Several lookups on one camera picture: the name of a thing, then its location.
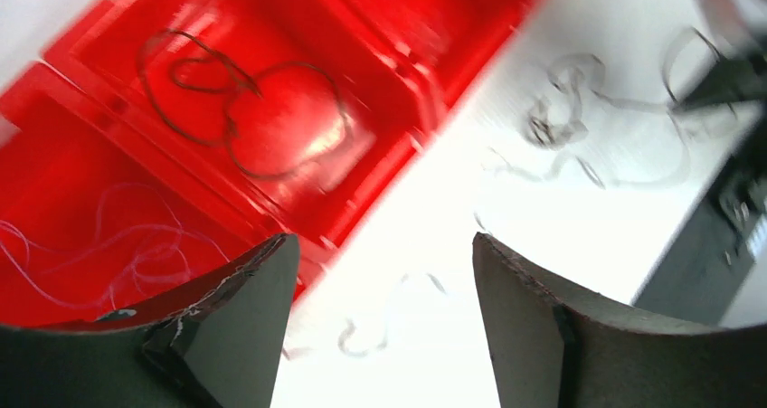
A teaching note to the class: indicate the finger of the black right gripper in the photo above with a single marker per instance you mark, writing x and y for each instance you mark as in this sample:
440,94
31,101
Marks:
732,80

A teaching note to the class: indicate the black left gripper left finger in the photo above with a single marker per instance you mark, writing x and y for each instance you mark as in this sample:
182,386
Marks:
214,341

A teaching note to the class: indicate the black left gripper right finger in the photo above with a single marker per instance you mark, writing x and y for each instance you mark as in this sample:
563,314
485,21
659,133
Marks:
554,343

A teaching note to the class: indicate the red bin far left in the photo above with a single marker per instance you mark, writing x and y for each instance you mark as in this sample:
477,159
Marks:
92,219

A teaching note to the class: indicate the red bin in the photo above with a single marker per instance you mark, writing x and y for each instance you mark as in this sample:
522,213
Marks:
294,112
92,219
452,40

